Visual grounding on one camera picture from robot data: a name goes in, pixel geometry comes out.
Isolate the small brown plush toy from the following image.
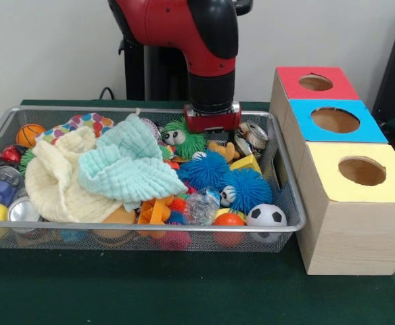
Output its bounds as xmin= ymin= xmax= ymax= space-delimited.
xmin=207 ymin=141 xmax=241 ymax=162

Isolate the shallow mesh bin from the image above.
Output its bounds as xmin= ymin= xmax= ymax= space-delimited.
xmin=0 ymin=105 xmax=306 ymax=253

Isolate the red ball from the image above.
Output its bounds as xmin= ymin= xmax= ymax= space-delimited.
xmin=212 ymin=213 xmax=246 ymax=227

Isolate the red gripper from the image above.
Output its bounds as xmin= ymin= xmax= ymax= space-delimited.
xmin=183 ymin=101 xmax=242 ymax=145

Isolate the wooden box with three holes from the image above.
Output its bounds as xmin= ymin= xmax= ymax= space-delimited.
xmin=269 ymin=66 xmax=395 ymax=276

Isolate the polka dot cloth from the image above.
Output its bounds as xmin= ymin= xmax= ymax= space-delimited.
xmin=34 ymin=113 xmax=116 ymax=145

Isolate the cream muslin cloth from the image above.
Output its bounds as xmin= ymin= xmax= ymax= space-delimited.
xmin=24 ymin=127 xmax=124 ymax=223

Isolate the small orange basketball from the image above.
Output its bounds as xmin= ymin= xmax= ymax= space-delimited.
xmin=16 ymin=123 xmax=46 ymax=149

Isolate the crushed metal can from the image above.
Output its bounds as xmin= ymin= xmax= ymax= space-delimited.
xmin=234 ymin=122 xmax=269 ymax=160

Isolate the small soccer ball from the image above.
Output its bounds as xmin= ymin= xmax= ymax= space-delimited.
xmin=246 ymin=203 xmax=288 ymax=227

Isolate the blue spiky ball with eyes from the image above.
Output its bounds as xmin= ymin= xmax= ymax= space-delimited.
xmin=219 ymin=168 xmax=273 ymax=215

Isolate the light blue muslin cloth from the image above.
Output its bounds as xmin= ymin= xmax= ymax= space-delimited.
xmin=77 ymin=113 xmax=189 ymax=213

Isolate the large green spiky ball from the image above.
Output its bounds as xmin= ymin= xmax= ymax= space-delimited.
xmin=162 ymin=116 xmax=208 ymax=160

